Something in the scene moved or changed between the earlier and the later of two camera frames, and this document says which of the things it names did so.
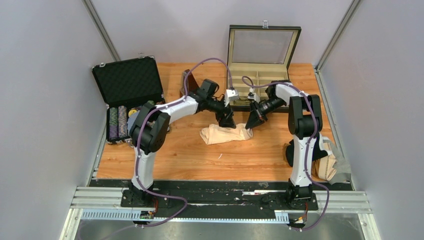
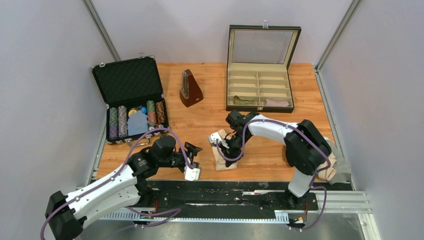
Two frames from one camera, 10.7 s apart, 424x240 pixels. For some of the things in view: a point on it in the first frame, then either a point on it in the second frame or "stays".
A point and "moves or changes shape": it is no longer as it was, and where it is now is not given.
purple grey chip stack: (122, 121) stays
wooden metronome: (192, 84) stays
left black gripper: (226, 121) to (192, 150)
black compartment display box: (258, 57) stays
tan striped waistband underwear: (325, 166) stays
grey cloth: (343, 170) stays
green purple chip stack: (114, 122) stays
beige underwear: (215, 134) moves or changes shape
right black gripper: (255, 119) to (230, 152)
